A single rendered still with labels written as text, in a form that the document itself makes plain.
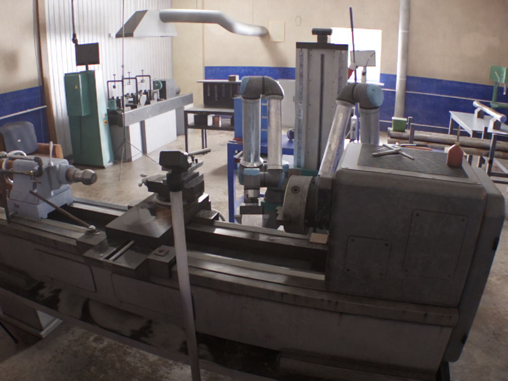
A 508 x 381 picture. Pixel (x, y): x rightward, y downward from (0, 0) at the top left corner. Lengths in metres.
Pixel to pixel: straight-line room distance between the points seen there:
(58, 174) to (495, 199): 2.12
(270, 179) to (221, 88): 4.00
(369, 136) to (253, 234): 0.84
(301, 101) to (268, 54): 6.37
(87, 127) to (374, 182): 5.28
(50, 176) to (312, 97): 1.70
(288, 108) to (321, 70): 5.91
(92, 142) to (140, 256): 4.54
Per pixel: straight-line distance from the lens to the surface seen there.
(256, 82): 2.34
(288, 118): 8.51
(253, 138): 2.46
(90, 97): 6.04
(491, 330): 3.01
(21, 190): 2.52
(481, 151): 4.88
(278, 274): 1.66
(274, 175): 2.27
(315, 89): 2.61
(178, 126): 7.91
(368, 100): 2.15
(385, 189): 1.35
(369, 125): 2.20
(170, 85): 7.45
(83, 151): 6.39
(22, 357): 2.77
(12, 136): 5.50
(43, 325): 2.85
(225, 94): 6.14
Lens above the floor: 1.75
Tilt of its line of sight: 21 degrees down
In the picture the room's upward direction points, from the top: straight up
